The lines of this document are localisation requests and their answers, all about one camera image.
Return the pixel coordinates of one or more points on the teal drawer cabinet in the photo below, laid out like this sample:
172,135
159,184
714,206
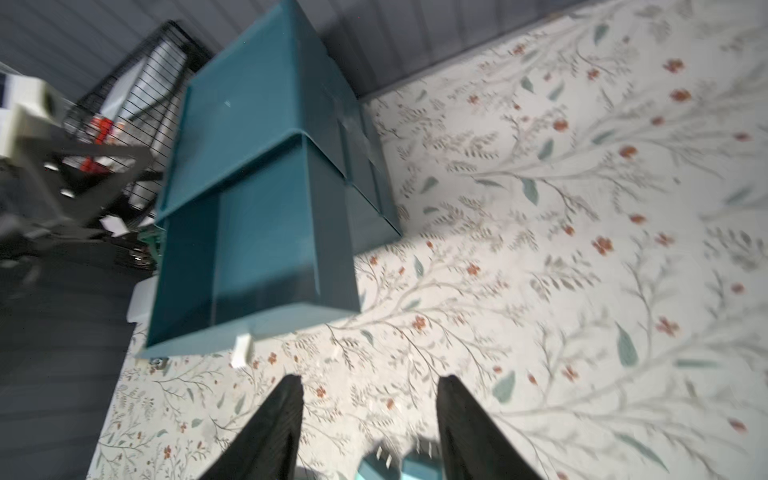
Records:
277,181

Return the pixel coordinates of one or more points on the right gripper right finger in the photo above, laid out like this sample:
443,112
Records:
472,446

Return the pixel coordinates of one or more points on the black wire desk organizer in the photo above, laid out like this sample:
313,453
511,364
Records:
139,104

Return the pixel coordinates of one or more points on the floral table mat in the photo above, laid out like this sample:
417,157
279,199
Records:
585,208

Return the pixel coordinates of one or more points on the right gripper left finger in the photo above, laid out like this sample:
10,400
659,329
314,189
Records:
267,446

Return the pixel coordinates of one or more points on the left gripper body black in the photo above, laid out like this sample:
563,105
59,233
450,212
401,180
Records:
55,188

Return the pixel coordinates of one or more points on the white flat box on table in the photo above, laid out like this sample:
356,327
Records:
142,301

